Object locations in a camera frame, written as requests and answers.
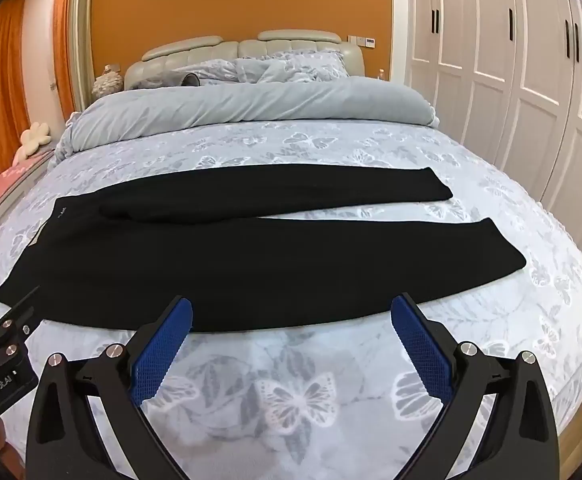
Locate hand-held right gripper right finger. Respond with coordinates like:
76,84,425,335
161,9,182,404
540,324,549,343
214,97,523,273
390,294,561,480

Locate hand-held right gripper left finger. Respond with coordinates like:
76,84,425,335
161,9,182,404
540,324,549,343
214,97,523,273
25,295,194,480

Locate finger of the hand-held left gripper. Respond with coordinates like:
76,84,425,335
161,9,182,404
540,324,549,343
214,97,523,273
0,286,42,361

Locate black pants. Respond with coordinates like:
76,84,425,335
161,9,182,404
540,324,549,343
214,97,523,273
0,164,528,335

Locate pink cloth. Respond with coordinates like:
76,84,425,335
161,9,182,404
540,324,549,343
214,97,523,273
0,152,54,226

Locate bed with butterfly print sheet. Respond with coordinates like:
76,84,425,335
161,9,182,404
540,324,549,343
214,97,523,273
0,119,582,480

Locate white flower shaped cushion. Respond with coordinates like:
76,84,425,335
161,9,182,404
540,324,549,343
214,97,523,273
13,122,54,163

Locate white flower ornament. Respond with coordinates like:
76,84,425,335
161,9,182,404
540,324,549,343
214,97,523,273
92,71,124,98

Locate grey duvet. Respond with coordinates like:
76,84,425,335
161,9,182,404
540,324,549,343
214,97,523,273
53,76,441,162

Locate dark grey cloth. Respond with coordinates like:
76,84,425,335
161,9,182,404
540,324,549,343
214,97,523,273
146,72,203,89

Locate small butterfly print pillow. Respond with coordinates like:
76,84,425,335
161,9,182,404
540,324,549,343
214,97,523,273
156,59,238,86

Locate beige padded headboard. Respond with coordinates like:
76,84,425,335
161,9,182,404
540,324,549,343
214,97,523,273
123,30,367,92

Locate white wardrobe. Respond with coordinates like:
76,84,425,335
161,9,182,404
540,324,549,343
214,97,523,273
403,0,582,261

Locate large butterfly print pillow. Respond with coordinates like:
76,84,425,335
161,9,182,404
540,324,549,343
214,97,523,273
233,50,352,85

